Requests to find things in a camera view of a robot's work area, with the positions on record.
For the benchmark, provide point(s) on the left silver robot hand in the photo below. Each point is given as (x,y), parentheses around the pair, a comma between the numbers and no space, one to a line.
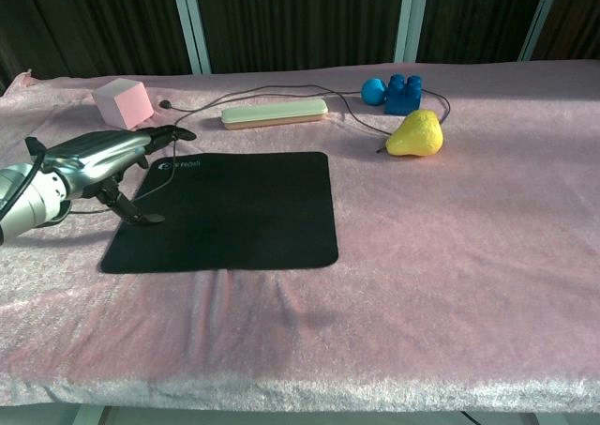
(98,155)

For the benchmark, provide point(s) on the black mouse pad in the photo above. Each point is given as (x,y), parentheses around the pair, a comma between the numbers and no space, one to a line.
(244,218)

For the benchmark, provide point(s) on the pink foam cube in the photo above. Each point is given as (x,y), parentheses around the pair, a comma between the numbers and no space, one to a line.
(124,106)

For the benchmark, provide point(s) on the pale green pencil case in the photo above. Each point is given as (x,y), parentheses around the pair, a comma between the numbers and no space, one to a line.
(274,111)

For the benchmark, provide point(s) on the dark curtain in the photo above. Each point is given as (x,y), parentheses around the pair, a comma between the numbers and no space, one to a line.
(300,21)

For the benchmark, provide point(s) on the blue ball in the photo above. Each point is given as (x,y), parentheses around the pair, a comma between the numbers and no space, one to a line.
(372,92)

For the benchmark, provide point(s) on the blue building block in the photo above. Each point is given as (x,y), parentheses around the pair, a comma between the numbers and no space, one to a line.
(402,97)

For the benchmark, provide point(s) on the yellow toy pear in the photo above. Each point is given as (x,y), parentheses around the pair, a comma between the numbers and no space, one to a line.
(419,136)

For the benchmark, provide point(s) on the pink fuzzy table cloth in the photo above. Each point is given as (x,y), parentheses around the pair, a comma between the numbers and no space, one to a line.
(422,256)

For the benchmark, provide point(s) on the pale blue frame post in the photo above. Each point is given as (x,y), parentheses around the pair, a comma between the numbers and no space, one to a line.
(190,21)
(407,17)
(541,17)

